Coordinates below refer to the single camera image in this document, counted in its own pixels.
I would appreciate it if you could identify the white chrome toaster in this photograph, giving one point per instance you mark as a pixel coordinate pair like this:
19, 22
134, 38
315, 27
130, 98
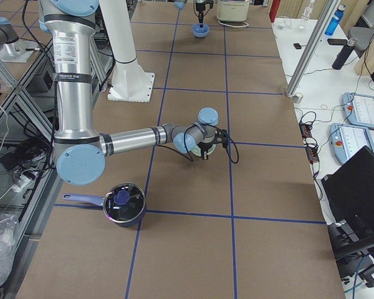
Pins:
232, 11

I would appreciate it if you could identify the far blue teach pendant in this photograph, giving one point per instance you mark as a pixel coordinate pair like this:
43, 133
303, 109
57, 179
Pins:
359, 109

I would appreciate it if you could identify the clear plastic bottle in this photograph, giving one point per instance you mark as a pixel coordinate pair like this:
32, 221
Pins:
306, 14

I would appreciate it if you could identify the blue water bottle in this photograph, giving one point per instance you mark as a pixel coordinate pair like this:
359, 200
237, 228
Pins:
335, 20

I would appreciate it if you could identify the blue bowl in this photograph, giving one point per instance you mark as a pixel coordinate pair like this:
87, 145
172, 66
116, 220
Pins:
200, 30

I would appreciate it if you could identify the black water bottle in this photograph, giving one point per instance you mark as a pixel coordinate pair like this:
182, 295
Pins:
345, 52

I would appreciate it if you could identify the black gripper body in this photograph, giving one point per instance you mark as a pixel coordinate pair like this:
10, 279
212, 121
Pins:
200, 7
206, 146

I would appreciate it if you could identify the green bowl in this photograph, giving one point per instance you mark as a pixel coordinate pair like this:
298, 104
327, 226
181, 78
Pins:
197, 151

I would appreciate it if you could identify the blue teach pendant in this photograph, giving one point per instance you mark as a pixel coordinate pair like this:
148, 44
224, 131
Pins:
346, 140
359, 109

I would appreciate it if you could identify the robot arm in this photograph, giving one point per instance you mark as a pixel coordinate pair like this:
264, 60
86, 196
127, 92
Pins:
180, 4
79, 149

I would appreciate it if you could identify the aluminium frame post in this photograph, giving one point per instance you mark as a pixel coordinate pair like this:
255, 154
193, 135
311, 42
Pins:
328, 11

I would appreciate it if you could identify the dark blue saucepan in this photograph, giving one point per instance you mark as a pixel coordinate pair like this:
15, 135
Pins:
124, 204

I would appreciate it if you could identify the near blue teach pendant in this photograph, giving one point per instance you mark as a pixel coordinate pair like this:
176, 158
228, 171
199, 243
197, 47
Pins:
346, 140

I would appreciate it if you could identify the black laptop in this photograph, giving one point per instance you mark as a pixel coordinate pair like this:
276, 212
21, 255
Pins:
350, 190

